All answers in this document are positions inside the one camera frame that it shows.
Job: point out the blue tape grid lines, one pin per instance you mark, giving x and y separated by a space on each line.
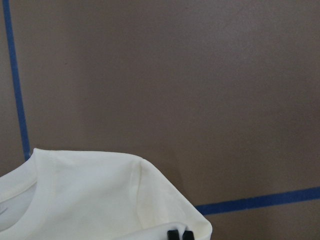
283 198

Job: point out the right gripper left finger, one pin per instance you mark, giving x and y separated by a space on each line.
173 235

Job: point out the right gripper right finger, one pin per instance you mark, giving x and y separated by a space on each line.
188 235

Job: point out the cream cat print shirt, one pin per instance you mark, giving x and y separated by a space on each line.
93 195

